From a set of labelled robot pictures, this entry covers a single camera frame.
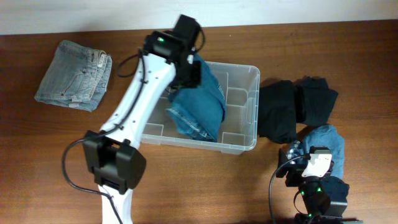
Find dark blue jeans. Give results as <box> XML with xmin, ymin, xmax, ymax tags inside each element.
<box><xmin>165</xmin><ymin>54</ymin><xmax>226</xmax><ymax>142</ymax></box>

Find light blue jeans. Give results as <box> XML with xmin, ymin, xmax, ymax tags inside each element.
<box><xmin>34</xmin><ymin>40</ymin><xmax>113</xmax><ymax>112</ymax></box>

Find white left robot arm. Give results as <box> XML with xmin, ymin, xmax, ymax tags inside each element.
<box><xmin>82</xmin><ymin>15</ymin><xmax>203</xmax><ymax>223</ymax></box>

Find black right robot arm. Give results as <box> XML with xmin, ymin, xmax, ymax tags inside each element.
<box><xmin>271</xmin><ymin>146</ymin><xmax>363</xmax><ymax>224</ymax></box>

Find blue folded cloth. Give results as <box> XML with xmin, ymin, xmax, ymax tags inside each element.
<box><xmin>286</xmin><ymin>125</ymin><xmax>345</xmax><ymax>179</ymax></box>

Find clear plastic storage bin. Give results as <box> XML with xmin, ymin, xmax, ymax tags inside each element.
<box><xmin>141</xmin><ymin>62</ymin><xmax>261</xmax><ymax>155</ymax></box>

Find black folded garment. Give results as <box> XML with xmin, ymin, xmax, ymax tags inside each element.
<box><xmin>257</xmin><ymin>77</ymin><xmax>338</xmax><ymax>144</ymax></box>

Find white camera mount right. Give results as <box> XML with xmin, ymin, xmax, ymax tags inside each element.
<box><xmin>302</xmin><ymin>146</ymin><xmax>332</xmax><ymax>177</ymax></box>

